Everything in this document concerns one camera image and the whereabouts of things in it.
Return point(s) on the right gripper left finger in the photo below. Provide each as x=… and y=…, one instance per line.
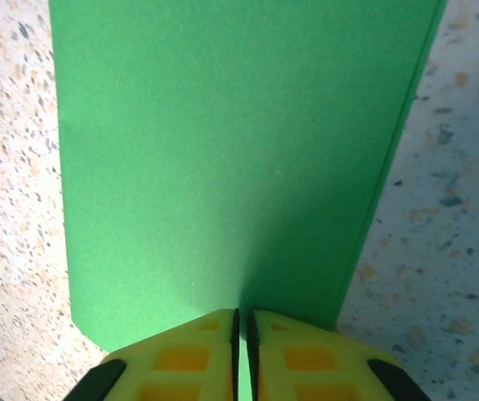
x=172, y=363

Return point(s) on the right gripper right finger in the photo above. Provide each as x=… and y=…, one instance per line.
x=318, y=363

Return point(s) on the green paper sheet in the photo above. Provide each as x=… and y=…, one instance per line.
x=222, y=146

